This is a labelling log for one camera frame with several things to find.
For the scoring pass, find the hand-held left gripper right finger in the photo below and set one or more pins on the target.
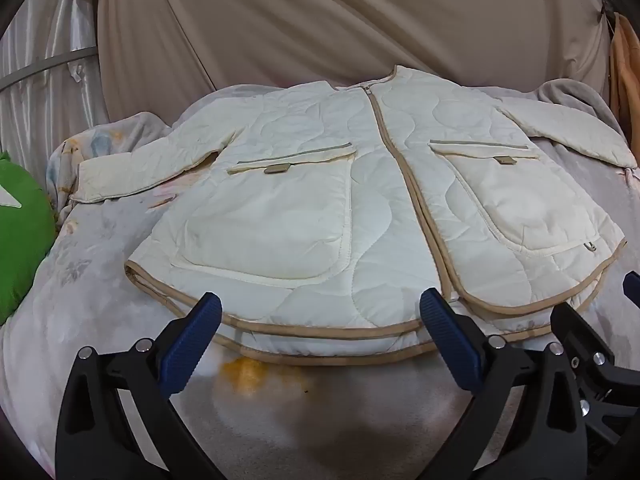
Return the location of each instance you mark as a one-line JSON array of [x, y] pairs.
[[450, 340]]

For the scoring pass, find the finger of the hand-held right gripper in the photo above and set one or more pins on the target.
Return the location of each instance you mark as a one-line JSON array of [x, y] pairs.
[[633, 287], [600, 340]]

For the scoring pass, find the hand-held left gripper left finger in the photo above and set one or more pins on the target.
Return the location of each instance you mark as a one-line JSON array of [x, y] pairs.
[[190, 342]]

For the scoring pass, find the cream quilted jacket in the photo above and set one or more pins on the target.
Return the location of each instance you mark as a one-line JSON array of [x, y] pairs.
[[320, 210]]

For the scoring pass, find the grey floral blanket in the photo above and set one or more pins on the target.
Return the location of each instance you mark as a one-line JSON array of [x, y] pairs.
[[100, 270]]

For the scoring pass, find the green cushion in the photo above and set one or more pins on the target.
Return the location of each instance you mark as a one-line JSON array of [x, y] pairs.
[[22, 230]]

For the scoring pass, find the orange hanging cloth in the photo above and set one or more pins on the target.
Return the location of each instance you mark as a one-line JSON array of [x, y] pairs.
[[625, 60]]

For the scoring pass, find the grey metal bar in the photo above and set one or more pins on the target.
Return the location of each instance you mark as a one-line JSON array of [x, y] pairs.
[[45, 63]]

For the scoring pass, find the white satin curtain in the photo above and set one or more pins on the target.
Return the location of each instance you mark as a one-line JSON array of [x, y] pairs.
[[45, 60]]

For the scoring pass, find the beige backdrop cloth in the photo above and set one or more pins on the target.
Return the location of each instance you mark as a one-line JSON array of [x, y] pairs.
[[320, 20]]

